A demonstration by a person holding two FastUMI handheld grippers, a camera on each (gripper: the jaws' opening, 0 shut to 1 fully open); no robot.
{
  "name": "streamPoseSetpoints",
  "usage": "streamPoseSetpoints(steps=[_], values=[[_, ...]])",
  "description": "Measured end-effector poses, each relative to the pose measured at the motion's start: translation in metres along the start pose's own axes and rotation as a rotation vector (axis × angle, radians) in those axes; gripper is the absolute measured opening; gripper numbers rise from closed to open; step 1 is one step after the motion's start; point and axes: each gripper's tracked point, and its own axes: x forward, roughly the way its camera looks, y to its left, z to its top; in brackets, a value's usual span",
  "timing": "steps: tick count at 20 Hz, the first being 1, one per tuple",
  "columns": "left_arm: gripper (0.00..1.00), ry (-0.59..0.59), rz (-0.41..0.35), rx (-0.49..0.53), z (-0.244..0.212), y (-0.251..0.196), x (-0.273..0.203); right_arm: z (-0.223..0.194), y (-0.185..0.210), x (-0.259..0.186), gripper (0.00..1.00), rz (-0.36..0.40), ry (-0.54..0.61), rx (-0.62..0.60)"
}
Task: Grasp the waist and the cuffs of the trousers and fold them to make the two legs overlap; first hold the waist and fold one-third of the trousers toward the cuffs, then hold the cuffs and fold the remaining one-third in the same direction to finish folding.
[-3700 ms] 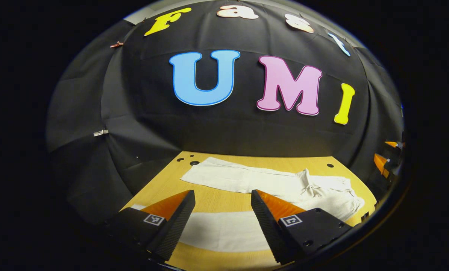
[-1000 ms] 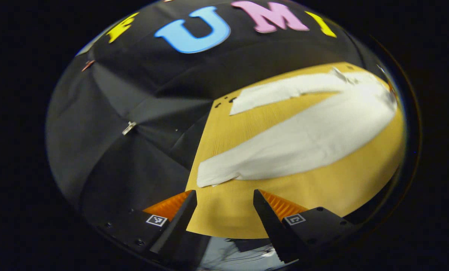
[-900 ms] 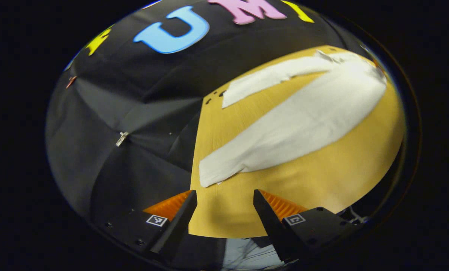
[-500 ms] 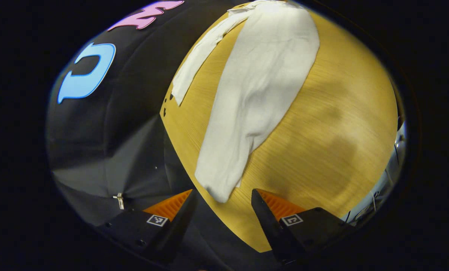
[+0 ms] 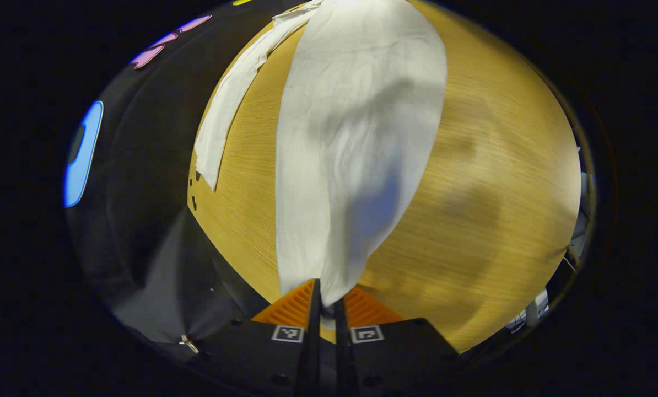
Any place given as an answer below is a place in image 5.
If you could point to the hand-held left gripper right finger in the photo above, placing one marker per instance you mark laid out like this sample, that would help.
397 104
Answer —
344 353

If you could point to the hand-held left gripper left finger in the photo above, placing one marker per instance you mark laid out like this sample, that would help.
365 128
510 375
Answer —
314 342

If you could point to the white jeans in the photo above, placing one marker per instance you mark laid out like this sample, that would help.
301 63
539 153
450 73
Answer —
356 138

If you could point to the silver metal clip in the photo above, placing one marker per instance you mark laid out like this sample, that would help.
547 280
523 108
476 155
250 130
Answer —
189 344

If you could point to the black backdrop cloth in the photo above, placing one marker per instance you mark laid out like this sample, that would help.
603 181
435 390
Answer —
141 165

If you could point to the white post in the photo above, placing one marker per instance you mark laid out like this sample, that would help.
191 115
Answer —
534 311

